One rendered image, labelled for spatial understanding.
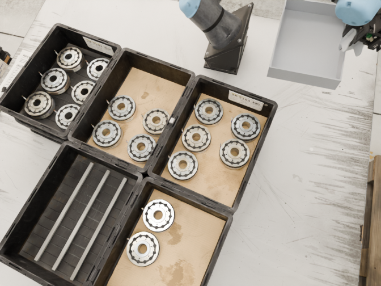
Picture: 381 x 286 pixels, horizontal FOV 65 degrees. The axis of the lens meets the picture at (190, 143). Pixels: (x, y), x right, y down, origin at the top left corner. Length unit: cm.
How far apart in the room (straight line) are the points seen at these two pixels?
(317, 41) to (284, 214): 60
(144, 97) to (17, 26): 186
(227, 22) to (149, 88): 39
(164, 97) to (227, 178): 39
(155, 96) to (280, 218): 65
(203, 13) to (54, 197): 83
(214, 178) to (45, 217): 58
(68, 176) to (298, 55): 86
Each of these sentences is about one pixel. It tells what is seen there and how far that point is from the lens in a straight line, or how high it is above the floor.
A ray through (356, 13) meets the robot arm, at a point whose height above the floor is 135.
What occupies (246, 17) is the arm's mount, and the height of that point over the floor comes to 90.
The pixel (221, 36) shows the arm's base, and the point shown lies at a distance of 122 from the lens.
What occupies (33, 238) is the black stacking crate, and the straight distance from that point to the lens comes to 115.
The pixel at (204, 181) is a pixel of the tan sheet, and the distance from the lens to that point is 103.
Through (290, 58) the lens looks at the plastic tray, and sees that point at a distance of 101.
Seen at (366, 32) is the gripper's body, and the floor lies 121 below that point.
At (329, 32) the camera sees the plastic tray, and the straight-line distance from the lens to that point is 110.
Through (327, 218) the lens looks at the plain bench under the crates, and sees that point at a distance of 122.
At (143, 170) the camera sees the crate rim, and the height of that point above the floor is 93.
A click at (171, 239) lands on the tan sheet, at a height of 83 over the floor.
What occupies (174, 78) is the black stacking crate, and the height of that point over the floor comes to 86.
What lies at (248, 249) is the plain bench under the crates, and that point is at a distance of 114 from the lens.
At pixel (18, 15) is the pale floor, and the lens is 295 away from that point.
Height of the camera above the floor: 183
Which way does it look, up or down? 70 degrees down
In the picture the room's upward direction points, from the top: 8 degrees counter-clockwise
